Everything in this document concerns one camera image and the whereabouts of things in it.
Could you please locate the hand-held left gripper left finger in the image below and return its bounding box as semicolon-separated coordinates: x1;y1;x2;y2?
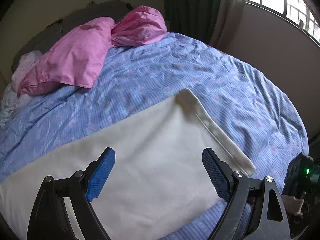
26;147;116;240

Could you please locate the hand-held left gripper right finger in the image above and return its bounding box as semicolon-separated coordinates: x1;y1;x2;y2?
201;147;292;240

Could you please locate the cream white towel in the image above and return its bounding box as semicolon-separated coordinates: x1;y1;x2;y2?
0;88;257;240

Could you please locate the person's right forearm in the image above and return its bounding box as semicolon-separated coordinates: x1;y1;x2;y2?
282;195;305;216

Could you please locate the blue striped bed sheet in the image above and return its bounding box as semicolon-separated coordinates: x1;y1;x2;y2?
0;31;310;240

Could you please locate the white floral blanket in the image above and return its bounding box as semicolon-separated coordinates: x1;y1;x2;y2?
0;82;33;130

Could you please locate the large pink pillow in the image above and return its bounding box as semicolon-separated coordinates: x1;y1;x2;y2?
12;16;116;96

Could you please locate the pale pink floral pillow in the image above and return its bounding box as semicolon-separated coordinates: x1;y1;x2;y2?
11;50;44;85

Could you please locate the small crumpled pink pillow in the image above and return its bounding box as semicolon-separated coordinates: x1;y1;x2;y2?
110;5;167;47

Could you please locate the grey padded headboard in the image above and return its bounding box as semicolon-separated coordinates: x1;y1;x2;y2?
11;0;135;70

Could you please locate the green curtain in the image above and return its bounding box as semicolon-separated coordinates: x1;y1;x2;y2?
161;0;248;48

